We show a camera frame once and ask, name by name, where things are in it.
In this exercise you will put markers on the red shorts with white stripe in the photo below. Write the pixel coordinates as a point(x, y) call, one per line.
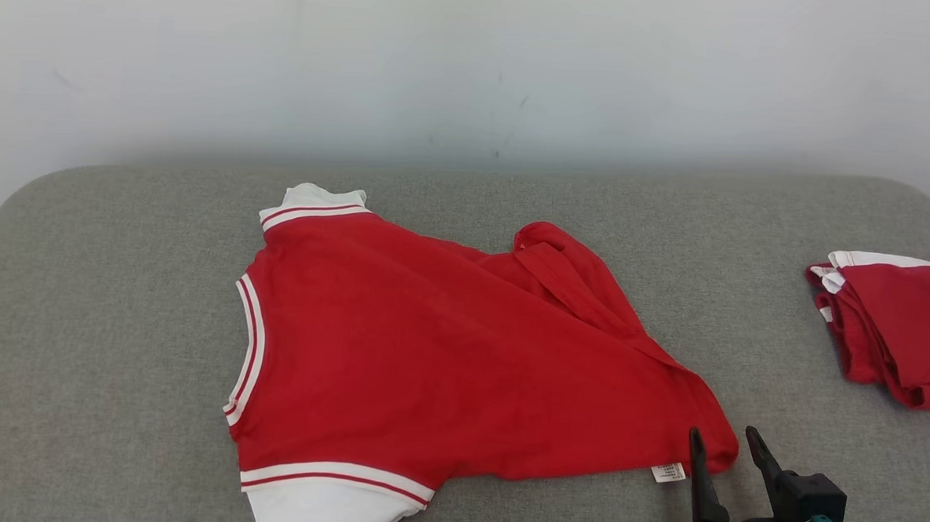
point(902, 327)

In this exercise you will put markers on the red jersey with white trim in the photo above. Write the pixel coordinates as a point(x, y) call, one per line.
point(429, 354)

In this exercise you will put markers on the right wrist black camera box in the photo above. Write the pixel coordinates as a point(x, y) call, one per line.
point(808, 496)

